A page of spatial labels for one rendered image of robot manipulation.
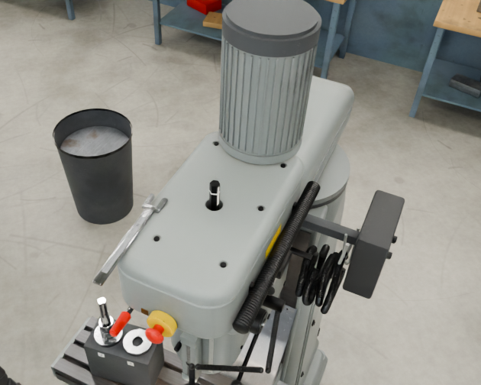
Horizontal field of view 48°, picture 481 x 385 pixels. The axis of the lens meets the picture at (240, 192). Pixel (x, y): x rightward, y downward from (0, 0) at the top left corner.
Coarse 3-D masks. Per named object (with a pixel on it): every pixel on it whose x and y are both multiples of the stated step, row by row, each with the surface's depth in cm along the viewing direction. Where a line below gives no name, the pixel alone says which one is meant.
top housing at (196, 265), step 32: (192, 160) 124; (224, 160) 125; (288, 160) 126; (160, 192) 117; (192, 192) 117; (224, 192) 117; (256, 192) 118; (288, 192) 120; (160, 224) 110; (192, 224) 110; (224, 224) 111; (256, 224) 111; (128, 256) 103; (160, 256) 104; (192, 256) 104; (224, 256) 105; (256, 256) 107; (128, 288) 107; (160, 288) 102; (192, 288) 99; (224, 288) 100; (192, 320) 104; (224, 320) 105
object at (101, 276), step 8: (152, 200) 114; (144, 208) 112; (152, 208) 112; (160, 208) 112; (144, 216) 110; (136, 224) 108; (144, 224) 109; (128, 232) 107; (136, 232) 107; (128, 240) 105; (120, 248) 104; (112, 256) 102; (120, 256) 102; (104, 264) 101; (112, 264) 101; (104, 272) 99; (96, 280) 98; (104, 280) 98
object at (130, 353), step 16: (96, 336) 173; (128, 336) 174; (144, 336) 174; (96, 352) 172; (112, 352) 171; (128, 352) 170; (144, 352) 170; (160, 352) 181; (96, 368) 180; (112, 368) 177; (128, 368) 174; (144, 368) 170; (160, 368) 186; (128, 384) 182; (144, 384) 178
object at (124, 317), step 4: (128, 308) 117; (124, 312) 115; (128, 312) 116; (120, 316) 114; (124, 316) 114; (128, 316) 115; (116, 320) 114; (120, 320) 114; (124, 320) 114; (128, 320) 115; (116, 324) 113; (120, 324) 113; (124, 324) 114; (112, 328) 112; (116, 328) 112; (120, 328) 113; (112, 332) 112; (116, 332) 112; (116, 336) 113
